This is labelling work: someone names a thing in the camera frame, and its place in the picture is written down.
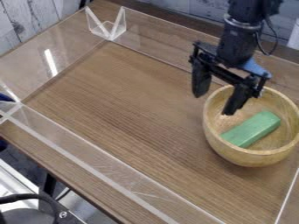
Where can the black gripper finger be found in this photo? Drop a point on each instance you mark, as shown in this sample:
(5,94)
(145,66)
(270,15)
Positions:
(238,99)
(200,79)

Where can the black table leg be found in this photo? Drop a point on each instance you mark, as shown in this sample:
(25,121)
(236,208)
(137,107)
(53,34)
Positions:
(49,185)

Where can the brown wooden bowl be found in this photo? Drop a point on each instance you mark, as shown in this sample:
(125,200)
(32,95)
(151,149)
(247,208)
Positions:
(275,146)

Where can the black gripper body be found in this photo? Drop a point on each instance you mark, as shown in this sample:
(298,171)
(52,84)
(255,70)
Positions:
(231,58)

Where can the green rectangular block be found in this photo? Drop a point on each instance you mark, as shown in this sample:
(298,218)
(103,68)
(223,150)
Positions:
(252,129)

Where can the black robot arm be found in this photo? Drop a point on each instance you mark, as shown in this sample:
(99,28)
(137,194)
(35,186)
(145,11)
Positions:
(252,13)

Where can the clear acrylic tray wall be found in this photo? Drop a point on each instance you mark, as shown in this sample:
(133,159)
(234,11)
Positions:
(104,115)

